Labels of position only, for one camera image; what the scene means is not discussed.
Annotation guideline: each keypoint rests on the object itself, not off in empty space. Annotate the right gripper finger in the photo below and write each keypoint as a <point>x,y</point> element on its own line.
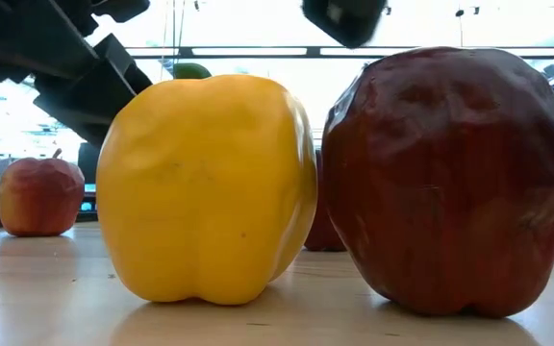
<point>344,19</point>

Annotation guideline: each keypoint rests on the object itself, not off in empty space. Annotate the red apple with stem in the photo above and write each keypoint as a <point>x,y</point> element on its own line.
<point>41,197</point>

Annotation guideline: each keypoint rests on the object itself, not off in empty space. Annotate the yellow bell pepper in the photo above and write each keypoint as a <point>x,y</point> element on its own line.
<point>200,192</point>

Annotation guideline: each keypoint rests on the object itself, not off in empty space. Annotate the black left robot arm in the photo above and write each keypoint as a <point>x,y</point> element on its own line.
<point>17,33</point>

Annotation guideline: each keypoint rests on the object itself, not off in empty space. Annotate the black computer monitor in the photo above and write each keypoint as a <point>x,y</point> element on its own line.
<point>87,163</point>

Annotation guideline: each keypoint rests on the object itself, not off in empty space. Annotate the small dark red fruit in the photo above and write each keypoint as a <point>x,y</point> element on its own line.
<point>322,226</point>

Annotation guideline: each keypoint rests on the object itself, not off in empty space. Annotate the black overhead frame bar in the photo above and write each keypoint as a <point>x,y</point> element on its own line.
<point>185,51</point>

